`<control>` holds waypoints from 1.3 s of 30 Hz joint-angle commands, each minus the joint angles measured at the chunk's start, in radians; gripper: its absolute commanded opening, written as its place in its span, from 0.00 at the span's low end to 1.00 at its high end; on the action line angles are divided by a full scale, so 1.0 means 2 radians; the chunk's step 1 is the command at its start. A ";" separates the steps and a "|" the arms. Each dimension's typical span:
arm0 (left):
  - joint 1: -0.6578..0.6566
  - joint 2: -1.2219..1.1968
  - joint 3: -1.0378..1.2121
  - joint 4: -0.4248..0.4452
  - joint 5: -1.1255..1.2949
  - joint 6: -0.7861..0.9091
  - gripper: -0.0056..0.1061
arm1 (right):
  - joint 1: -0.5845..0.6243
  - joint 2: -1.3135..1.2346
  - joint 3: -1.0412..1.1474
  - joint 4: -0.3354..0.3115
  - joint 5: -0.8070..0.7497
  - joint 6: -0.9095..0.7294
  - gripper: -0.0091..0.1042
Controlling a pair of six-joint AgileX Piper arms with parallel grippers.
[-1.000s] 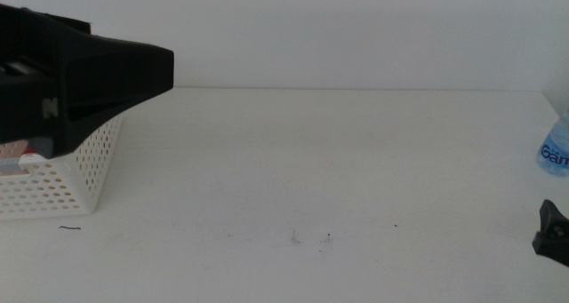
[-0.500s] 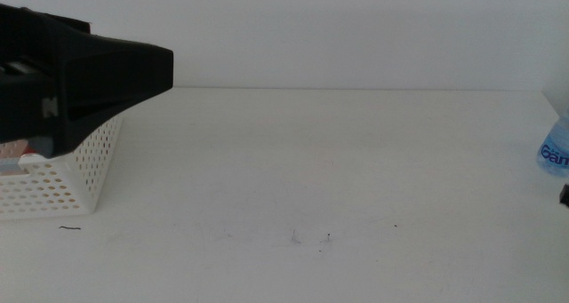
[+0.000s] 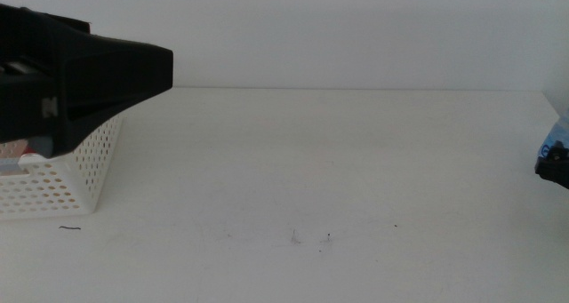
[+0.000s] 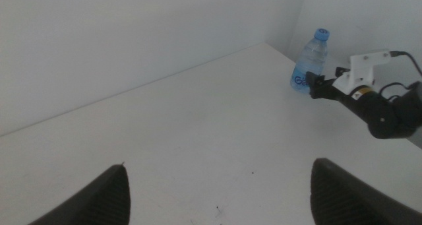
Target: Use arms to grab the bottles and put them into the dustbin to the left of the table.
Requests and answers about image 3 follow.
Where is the clear water bottle blue cap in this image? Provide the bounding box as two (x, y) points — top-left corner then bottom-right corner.
(537, 111), (569, 162)

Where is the white perforated plastic basket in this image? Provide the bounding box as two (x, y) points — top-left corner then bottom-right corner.
(0, 111), (124, 219)

